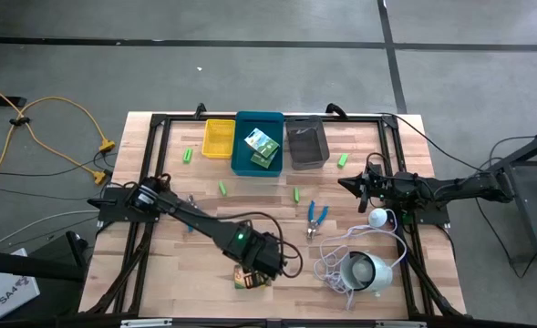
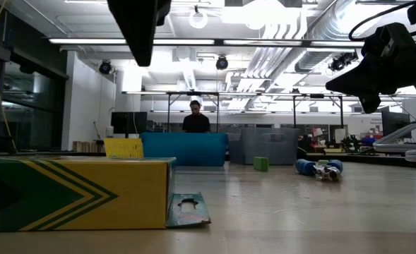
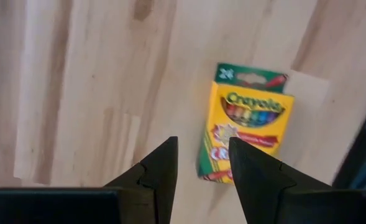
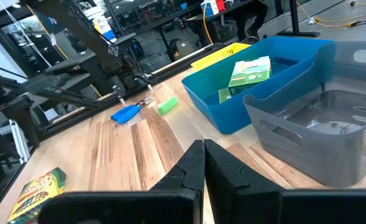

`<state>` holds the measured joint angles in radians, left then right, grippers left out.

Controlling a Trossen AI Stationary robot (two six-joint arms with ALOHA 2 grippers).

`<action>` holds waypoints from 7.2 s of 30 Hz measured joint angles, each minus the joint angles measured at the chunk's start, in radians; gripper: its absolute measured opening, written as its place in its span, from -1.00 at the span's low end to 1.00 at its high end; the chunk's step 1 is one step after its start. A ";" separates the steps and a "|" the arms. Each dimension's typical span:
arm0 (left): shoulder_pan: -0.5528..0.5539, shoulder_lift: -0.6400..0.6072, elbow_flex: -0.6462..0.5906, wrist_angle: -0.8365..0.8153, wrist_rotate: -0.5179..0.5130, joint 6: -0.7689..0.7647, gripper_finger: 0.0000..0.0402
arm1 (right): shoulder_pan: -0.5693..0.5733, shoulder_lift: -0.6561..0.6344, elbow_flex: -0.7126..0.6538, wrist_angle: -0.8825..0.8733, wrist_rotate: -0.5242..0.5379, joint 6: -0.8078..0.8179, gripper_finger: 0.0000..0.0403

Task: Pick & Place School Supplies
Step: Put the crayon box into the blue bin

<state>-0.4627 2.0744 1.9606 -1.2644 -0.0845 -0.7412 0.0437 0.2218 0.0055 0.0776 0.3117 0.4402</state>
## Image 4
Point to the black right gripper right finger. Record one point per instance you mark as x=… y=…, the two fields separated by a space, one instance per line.
x=232 y=186

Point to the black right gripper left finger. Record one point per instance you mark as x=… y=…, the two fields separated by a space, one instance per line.
x=185 y=180

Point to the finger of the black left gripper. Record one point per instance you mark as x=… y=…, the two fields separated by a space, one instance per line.
x=120 y=93
x=150 y=87

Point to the green eraser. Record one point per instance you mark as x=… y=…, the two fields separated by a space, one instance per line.
x=167 y=105

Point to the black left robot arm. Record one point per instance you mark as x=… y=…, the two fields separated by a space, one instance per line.
x=77 y=31

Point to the blue plastic bin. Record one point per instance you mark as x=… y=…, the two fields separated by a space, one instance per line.
x=232 y=118

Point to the yellow mesh basket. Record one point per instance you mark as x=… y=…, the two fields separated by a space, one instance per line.
x=213 y=59

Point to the grey plastic bin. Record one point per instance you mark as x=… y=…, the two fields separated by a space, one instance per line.
x=310 y=161

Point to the white and red box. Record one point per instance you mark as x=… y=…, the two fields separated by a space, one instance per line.
x=213 y=7

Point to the person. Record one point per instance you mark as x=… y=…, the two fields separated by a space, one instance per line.
x=257 y=15

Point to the black floor stand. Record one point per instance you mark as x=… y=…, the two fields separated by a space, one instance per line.
x=294 y=15

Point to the silver aluminium bracket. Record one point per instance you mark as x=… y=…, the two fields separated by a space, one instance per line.
x=19 y=141

